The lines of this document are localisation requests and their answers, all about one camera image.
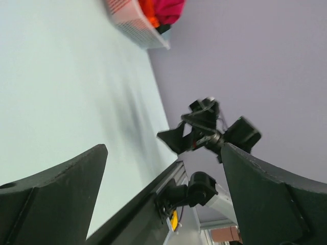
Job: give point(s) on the black front mounting rail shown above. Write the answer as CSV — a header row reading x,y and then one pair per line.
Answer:
x,y
145,219

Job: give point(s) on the orange t-shirt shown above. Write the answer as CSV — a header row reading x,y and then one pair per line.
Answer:
x,y
148,10

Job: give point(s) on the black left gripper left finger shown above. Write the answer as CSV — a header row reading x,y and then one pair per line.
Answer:
x,y
54,206

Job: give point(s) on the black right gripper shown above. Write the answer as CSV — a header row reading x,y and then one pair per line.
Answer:
x,y
202,118

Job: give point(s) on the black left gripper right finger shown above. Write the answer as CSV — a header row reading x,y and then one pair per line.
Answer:
x,y
273,205

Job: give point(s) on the black t-shirt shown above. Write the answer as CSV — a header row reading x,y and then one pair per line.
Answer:
x,y
163,28

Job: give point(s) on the white perforated laundry basket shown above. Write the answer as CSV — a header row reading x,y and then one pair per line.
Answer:
x,y
128,18

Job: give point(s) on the magenta t-shirt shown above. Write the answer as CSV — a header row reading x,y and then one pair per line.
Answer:
x,y
168,11

